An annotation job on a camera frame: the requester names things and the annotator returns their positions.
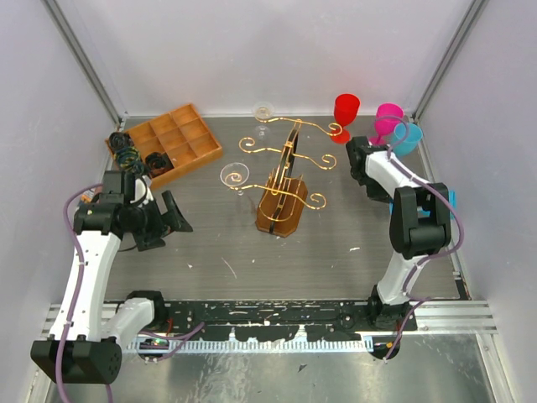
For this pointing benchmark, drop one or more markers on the red plastic wine glass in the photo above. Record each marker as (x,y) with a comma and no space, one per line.
(345,111)

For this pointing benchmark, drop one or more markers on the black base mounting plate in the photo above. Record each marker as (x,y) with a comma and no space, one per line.
(273,320)

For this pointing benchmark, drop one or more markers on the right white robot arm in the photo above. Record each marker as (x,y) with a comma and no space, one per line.
(419,227)

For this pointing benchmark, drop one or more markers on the black coiled item beside tray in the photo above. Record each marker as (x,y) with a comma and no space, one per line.
(125,154)

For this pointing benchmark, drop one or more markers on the clear front wine glass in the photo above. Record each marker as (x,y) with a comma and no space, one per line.
(234,175)

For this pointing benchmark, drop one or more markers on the wooden compartment tray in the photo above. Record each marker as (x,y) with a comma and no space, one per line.
(183,135)

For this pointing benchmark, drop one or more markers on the clear wine glass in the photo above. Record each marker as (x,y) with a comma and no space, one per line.
(234,175)
(262,111)

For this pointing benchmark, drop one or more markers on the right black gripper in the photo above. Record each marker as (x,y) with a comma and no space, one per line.
(378,195)

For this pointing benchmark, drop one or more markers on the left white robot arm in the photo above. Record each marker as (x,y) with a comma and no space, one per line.
(80,348)

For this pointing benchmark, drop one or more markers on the black coiled item on tray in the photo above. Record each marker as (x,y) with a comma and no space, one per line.
(157,164)

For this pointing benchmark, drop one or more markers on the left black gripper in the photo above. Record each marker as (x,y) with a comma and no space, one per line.
(173,218)

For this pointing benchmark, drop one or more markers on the magenta plastic wine glass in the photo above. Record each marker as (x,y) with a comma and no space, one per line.
(388,116)

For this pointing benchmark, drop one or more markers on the light blue plastic wine glass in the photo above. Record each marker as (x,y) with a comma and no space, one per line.
(411,141)

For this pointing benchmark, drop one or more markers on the gold wire wine glass rack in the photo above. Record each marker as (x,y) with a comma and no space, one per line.
(284,196)

